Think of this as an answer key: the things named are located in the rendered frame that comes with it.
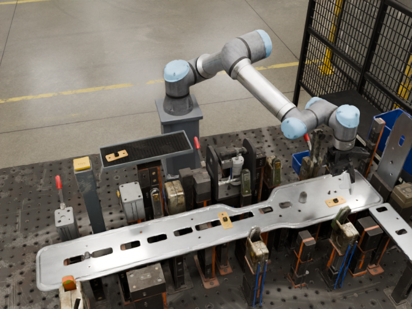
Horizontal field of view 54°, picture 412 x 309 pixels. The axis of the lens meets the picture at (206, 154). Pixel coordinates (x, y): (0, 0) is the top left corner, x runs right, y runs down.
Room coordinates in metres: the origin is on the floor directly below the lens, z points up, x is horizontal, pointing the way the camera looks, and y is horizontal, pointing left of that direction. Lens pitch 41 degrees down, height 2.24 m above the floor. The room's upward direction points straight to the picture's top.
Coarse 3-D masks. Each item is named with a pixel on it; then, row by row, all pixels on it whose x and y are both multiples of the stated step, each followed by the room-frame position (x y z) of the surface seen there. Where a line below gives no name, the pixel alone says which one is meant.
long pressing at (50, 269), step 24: (288, 192) 1.20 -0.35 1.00; (312, 192) 1.20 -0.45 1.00; (360, 192) 1.20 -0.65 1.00; (168, 216) 1.06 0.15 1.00; (192, 216) 1.07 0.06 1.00; (216, 216) 1.07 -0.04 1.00; (264, 216) 1.07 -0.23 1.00; (288, 216) 1.06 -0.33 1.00; (312, 216) 1.06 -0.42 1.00; (72, 240) 0.95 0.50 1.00; (96, 240) 0.95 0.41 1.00; (120, 240) 0.95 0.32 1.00; (144, 240) 0.95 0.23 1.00; (168, 240) 0.95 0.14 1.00; (192, 240) 0.95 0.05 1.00; (216, 240) 0.95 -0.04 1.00; (48, 264) 0.85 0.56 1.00; (72, 264) 0.85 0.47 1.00; (96, 264) 0.85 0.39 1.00; (120, 264) 0.84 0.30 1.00; (144, 264) 0.85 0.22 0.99; (48, 288) 0.75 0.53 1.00
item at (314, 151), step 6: (318, 132) 1.34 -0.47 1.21; (312, 138) 1.35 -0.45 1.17; (318, 138) 1.34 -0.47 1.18; (324, 138) 1.31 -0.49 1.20; (312, 144) 1.34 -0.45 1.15; (318, 144) 1.34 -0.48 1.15; (312, 150) 1.33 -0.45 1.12; (318, 150) 1.33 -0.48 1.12; (312, 156) 1.32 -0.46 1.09; (318, 156) 1.32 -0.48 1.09; (318, 162) 1.32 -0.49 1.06
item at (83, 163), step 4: (76, 160) 1.22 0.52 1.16; (80, 160) 1.22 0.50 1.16; (84, 160) 1.22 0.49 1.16; (88, 160) 1.22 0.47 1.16; (76, 164) 1.20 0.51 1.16; (80, 164) 1.20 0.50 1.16; (84, 164) 1.20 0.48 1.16; (88, 164) 1.20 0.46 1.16; (76, 168) 1.18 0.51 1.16; (80, 168) 1.18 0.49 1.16; (84, 168) 1.18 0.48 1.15
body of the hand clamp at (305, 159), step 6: (306, 156) 1.37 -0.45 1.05; (306, 162) 1.33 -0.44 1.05; (300, 168) 1.36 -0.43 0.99; (306, 168) 1.33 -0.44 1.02; (312, 168) 1.31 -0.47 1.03; (318, 168) 1.32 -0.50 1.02; (300, 174) 1.35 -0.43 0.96; (306, 174) 1.32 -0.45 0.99; (312, 174) 1.32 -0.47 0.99; (300, 180) 1.35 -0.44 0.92
